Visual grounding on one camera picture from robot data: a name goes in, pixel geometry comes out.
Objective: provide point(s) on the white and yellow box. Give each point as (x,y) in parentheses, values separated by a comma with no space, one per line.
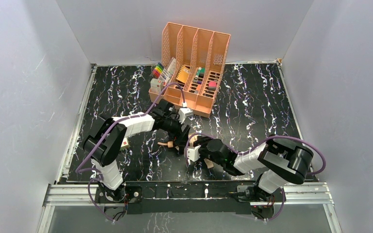
(125,144)

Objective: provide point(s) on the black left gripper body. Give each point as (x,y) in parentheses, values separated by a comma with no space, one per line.
(178,134)

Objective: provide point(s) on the pink eraser block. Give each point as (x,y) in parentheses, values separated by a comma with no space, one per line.
(212,85)

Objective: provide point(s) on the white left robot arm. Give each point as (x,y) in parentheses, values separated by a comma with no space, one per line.
(105,143)

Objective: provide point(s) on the white red small box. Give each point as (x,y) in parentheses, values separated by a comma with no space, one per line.
(156,86)

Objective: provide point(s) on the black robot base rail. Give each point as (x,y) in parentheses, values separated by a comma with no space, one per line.
(191,197)

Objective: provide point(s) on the yellow notebook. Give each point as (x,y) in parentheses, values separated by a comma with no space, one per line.
(183,74)

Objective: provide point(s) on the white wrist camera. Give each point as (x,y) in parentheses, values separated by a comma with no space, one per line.
(192,153)
(184,112)

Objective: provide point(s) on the colourful marker set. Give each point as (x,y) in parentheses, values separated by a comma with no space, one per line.
(157,71)

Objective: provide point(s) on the orange plastic desk organizer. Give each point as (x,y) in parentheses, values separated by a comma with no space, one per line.
(204,52)

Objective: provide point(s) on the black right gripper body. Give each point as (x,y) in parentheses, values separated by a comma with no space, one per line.
(201,145)

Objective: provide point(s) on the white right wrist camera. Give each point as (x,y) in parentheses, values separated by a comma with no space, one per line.
(192,153)

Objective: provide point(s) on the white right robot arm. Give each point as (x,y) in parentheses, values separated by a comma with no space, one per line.
(287,161)

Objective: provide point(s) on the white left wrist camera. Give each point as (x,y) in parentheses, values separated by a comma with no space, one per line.
(184,112)

